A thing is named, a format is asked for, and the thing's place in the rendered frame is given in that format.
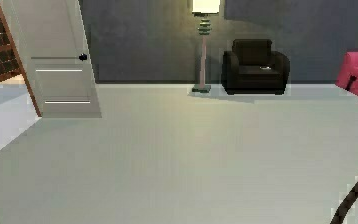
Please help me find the floor lamp with white shade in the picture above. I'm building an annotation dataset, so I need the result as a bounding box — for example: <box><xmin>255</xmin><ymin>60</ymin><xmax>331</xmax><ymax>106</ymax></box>
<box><xmin>191</xmin><ymin>0</ymin><xmax>221</xmax><ymax>93</ymax></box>

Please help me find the black armchair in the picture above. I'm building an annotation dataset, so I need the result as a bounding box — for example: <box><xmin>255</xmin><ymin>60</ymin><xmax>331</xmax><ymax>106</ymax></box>
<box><xmin>221</xmin><ymin>38</ymin><xmax>291</xmax><ymax>96</ymax></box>

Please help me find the pale grey room door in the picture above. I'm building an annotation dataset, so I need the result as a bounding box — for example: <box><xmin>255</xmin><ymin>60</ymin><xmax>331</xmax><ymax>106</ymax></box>
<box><xmin>0</xmin><ymin>0</ymin><xmax>103</xmax><ymax>119</ymax></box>

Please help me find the pink sofa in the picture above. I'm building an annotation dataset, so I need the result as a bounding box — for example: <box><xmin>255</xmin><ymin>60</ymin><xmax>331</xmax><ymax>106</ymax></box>
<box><xmin>335</xmin><ymin>50</ymin><xmax>358</xmax><ymax>102</ymax></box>

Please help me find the brown lattice shelf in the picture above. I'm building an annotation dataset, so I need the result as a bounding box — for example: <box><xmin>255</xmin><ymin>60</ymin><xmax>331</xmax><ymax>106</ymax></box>
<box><xmin>0</xmin><ymin>0</ymin><xmax>25</xmax><ymax>84</ymax></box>

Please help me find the dark brown curved chair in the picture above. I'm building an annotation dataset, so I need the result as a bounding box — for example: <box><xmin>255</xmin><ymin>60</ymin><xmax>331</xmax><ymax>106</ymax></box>
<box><xmin>330</xmin><ymin>169</ymin><xmax>358</xmax><ymax>224</ymax></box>

